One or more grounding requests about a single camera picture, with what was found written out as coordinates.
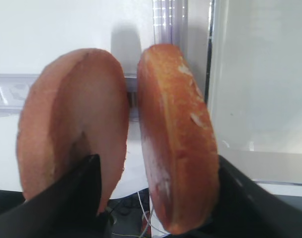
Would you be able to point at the clear holder rail, bun bottoms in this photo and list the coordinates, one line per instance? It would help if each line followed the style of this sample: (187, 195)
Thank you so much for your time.
(14, 89)

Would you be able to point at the clear long strip, left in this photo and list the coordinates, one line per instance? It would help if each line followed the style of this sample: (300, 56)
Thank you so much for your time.
(170, 22)

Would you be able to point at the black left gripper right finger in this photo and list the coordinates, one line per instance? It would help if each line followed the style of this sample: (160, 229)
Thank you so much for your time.
(245, 210)

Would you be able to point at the bun slice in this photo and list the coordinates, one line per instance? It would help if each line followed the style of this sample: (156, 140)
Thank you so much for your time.
(178, 142)
(77, 107)

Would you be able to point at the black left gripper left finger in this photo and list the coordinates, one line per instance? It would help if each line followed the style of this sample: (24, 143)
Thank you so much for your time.
(67, 209)

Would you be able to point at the metal baking tray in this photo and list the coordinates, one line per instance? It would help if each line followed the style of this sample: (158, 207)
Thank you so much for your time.
(255, 92)

